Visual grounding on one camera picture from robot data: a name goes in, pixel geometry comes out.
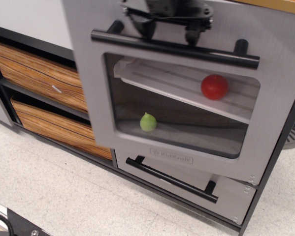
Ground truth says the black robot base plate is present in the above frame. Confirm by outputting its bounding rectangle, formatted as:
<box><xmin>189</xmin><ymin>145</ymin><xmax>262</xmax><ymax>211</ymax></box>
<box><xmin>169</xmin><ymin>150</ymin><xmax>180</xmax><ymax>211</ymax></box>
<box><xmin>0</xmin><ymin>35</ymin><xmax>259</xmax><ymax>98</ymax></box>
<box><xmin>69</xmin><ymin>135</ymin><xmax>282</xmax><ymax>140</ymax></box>
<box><xmin>7</xmin><ymin>208</ymin><xmax>50</xmax><ymax>236</ymax></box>

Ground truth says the black braided cable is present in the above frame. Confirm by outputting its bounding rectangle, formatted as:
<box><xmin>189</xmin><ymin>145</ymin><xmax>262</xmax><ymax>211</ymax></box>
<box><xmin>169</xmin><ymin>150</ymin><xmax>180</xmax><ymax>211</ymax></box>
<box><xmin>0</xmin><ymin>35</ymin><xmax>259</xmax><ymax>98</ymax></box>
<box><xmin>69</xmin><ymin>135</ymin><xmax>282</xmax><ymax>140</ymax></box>
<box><xmin>0</xmin><ymin>211</ymin><xmax>15</xmax><ymax>236</ymax></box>

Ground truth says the upper wood-pattern storage bin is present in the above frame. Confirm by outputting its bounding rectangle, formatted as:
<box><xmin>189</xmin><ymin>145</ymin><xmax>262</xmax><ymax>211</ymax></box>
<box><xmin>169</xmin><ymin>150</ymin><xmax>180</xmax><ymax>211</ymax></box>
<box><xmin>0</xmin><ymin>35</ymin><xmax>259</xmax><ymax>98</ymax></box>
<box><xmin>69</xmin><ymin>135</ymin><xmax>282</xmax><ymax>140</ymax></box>
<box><xmin>0</xmin><ymin>43</ymin><xmax>88</xmax><ymax>113</ymax></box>

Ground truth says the red toy tomato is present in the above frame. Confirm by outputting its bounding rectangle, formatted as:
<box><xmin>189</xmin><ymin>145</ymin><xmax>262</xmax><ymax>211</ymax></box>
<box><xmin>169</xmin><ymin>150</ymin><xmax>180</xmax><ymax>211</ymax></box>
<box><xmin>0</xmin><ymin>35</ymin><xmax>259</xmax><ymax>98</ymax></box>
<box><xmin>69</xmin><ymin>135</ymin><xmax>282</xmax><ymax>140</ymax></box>
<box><xmin>201</xmin><ymin>74</ymin><xmax>229</xmax><ymax>100</ymax></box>

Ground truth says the green toy pear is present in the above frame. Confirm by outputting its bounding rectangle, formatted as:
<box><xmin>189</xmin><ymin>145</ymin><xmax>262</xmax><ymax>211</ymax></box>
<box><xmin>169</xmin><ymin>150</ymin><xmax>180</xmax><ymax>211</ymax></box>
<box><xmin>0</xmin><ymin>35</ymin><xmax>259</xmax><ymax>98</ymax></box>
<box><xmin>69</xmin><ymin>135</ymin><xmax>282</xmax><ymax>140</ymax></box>
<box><xmin>140</xmin><ymin>113</ymin><xmax>157</xmax><ymax>132</ymax></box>

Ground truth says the lower wood-pattern storage bin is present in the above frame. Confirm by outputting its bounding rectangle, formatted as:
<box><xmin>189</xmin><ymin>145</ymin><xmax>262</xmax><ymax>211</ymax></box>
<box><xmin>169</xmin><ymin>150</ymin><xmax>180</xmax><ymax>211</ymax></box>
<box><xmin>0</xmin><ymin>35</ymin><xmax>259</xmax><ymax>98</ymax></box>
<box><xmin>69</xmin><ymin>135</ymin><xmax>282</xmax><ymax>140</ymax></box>
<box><xmin>10</xmin><ymin>93</ymin><xmax>112</xmax><ymax>161</ymax></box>

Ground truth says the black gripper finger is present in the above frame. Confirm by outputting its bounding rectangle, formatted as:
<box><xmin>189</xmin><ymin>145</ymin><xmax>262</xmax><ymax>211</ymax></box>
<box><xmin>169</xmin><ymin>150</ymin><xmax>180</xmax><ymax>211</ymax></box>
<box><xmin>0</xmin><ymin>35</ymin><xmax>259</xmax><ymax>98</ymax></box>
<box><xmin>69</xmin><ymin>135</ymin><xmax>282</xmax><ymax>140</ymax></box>
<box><xmin>185</xmin><ymin>23</ymin><xmax>202</xmax><ymax>45</ymax></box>
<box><xmin>129</xmin><ymin>15</ymin><xmax>156</xmax><ymax>39</ymax></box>

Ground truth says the wood-pattern storage bin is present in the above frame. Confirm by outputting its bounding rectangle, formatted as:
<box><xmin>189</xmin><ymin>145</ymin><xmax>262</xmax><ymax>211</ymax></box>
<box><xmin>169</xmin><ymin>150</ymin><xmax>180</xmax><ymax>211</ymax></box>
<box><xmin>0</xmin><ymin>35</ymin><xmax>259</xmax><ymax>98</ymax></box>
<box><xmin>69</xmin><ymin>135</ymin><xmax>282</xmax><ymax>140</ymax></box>
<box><xmin>10</xmin><ymin>93</ymin><xmax>112</xmax><ymax>161</ymax></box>
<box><xmin>0</xmin><ymin>43</ymin><xmax>88</xmax><ymax>113</ymax></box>

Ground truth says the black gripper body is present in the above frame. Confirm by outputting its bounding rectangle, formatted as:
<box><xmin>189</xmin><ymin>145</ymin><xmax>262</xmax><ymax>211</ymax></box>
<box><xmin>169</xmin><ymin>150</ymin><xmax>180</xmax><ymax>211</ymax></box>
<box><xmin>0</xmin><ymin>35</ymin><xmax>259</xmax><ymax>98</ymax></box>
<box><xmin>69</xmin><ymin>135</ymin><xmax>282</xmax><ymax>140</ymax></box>
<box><xmin>120</xmin><ymin>0</ymin><xmax>213</xmax><ymax>30</ymax></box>

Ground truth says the grey toy oven door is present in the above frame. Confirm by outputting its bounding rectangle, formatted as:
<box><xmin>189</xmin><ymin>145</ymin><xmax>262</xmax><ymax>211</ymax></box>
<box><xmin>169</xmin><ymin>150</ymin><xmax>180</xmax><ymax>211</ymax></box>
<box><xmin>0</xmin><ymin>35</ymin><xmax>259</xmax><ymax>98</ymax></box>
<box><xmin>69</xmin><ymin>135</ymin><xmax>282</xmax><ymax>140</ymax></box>
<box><xmin>63</xmin><ymin>0</ymin><xmax>295</xmax><ymax>185</ymax></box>

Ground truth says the white oven rack shelf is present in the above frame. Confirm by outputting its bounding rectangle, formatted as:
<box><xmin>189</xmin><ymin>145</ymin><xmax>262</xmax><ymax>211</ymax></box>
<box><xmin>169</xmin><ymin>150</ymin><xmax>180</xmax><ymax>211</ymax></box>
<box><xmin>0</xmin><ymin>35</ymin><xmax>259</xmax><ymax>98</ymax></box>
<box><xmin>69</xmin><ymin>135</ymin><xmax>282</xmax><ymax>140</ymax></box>
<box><xmin>113</xmin><ymin>57</ymin><xmax>260</xmax><ymax>124</ymax></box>

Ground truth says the black drawer handle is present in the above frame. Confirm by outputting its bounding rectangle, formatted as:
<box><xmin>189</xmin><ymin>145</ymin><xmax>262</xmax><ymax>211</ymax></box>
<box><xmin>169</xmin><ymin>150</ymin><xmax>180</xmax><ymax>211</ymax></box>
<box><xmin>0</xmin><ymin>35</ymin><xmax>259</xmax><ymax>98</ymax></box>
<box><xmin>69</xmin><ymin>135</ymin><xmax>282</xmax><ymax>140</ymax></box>
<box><xmin>126</xmin><ymin>156</ymin><xmax>219</xmax><ymax>204</ymax></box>

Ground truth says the black oven door handle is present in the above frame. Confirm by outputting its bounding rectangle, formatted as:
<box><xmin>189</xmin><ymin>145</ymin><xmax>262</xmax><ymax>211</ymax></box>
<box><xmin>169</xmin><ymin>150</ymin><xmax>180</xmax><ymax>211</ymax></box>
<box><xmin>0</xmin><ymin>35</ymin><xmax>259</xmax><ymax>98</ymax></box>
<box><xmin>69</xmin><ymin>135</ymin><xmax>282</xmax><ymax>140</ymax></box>
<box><xmin>91</xmin><ymin>20</ymin><xmax>260</xmax><ymax>69</ymax></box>

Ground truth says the grey lower drawer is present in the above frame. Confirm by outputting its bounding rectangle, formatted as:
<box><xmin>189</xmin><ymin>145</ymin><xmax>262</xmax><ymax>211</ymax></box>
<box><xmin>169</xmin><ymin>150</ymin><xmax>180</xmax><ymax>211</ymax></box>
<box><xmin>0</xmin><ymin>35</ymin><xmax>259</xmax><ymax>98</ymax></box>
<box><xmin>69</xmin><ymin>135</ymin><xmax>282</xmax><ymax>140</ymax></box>
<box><xmin>115</xmin><ymin>150</ymin><xmax>256</xmax><ymax>225</ymax></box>

